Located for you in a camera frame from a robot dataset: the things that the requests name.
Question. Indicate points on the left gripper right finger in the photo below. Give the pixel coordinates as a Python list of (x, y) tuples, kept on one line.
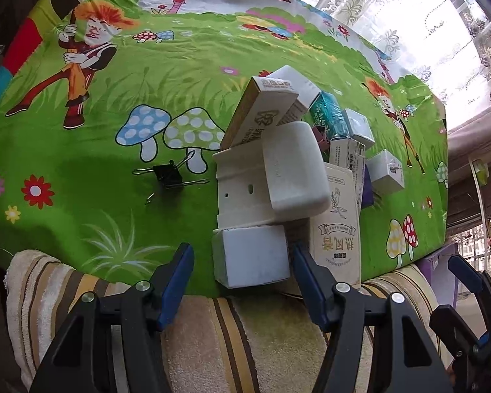
[(404, 358)]

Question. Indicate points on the white rounded plastic case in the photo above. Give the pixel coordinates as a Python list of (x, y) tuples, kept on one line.
[(278, 178)]

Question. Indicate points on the green tissue pack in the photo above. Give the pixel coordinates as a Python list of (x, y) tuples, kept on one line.
[(481, 172)]

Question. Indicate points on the small plain white box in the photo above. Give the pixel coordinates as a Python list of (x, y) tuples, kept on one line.
[(251, 256)]

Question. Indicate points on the cartoon green tablecloth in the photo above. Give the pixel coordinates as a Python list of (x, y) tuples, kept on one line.
[(92, 89)]

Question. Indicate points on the white lace curtain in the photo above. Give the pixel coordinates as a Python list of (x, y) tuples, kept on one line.
[(445, 43)]

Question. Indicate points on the beige herbal medicine box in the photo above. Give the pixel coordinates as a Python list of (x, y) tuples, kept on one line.
[(334, 235)]

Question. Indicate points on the striped towel cushion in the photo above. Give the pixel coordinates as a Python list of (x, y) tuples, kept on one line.
[(257, 341)]

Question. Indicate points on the white saxophone print box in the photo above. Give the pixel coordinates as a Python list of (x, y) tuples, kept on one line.
[(386, 173)]

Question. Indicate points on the beige tall narrow box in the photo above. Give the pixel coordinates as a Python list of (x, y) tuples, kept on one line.
[(262, 106)]

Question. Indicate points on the pink drape curtain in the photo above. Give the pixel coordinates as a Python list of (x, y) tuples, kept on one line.
[(469, 195)]

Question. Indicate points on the teal toothpaste box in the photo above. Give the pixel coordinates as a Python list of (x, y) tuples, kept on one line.
[(326, 112)]

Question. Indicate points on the white red-logo box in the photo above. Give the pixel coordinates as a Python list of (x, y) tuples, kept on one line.
[(307, 91)]

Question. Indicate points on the dark blue small box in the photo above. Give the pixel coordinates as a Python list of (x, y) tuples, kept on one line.
[(367, 192)]

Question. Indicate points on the pink binder clip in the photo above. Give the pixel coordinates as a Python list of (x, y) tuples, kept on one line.
[(322, 140)]

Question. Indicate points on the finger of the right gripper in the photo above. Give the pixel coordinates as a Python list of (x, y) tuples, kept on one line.
[(477, 282), (470, 363)]

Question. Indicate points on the white blue-logo medicine box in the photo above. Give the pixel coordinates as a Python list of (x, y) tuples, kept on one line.
[(348, 153)]

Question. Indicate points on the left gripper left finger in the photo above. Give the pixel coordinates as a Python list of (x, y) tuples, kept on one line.
[(80, 358)]

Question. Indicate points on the small white cube box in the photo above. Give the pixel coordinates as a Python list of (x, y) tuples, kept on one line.
[(359, 127)]

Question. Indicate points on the black binder clip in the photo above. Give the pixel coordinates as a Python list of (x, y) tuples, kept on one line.
[(169, 176)]

